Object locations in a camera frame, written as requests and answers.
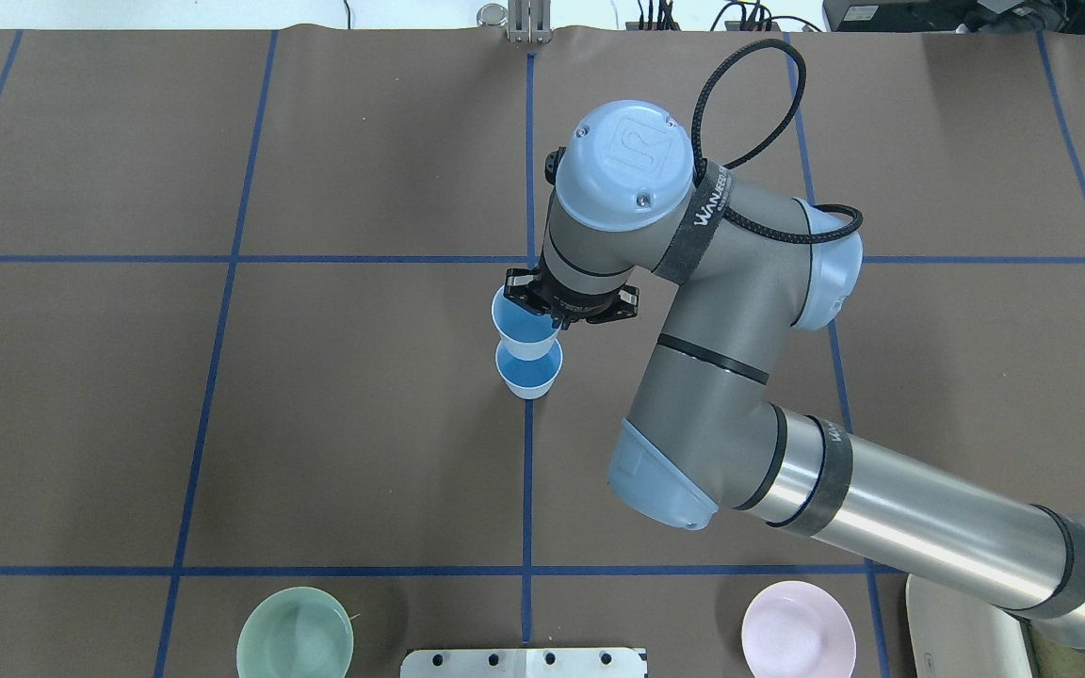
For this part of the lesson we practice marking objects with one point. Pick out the green plastic bowl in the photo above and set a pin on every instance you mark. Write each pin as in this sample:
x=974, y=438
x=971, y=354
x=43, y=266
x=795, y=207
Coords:
x=296, y=632

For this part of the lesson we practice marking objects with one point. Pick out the light blue plastic cup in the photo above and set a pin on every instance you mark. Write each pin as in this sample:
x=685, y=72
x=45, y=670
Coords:
x=528, y=379
x=527, y=337

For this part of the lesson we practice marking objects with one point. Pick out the metal clamp bracket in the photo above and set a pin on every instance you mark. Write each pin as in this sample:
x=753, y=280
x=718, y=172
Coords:
x=529, y=21

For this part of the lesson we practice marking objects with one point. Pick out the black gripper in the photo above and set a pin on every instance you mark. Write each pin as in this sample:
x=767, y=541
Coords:
x=576, y=306

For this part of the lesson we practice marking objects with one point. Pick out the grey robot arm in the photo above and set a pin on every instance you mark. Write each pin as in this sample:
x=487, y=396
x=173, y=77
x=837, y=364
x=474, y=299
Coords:
x=927, y=416

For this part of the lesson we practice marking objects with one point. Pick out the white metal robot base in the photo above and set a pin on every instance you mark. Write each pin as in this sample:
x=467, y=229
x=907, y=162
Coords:
x=527, y=662

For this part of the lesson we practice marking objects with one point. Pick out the cream white toaster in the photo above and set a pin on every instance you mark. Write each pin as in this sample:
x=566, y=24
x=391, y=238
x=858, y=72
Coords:
x=955, y=635

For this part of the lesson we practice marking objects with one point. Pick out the pink plastic bowl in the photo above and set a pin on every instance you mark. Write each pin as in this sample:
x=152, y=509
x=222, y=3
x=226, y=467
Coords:
x=796, y=629

